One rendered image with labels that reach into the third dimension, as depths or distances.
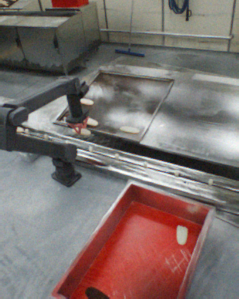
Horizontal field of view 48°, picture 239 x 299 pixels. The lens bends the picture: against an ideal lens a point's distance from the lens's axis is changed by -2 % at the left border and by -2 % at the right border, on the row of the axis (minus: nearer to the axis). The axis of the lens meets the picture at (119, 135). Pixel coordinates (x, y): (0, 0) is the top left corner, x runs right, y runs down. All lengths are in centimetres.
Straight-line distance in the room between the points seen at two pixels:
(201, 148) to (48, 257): 75
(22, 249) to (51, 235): 11
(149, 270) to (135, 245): 10
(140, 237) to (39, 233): 37
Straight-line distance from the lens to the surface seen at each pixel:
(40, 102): 97
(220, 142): 125
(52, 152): 107
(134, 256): 96
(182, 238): 99
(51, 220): 111
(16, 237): 111
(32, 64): 447
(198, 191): 109
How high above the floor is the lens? 166
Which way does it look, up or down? 36 degrees down
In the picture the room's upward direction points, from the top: 7 degrees counter-clockwise
